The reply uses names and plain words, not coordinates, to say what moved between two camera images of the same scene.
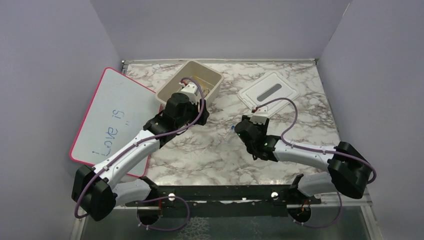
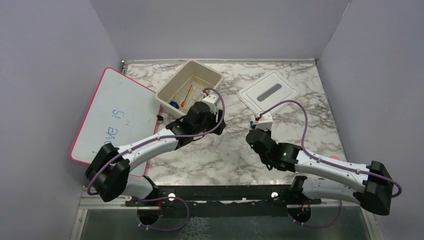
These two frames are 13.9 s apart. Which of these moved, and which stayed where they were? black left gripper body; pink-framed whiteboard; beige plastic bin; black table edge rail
Moved: black left gripper body
Stayed: black table edge rail; beige plastic bin; pink-framed whiteboard
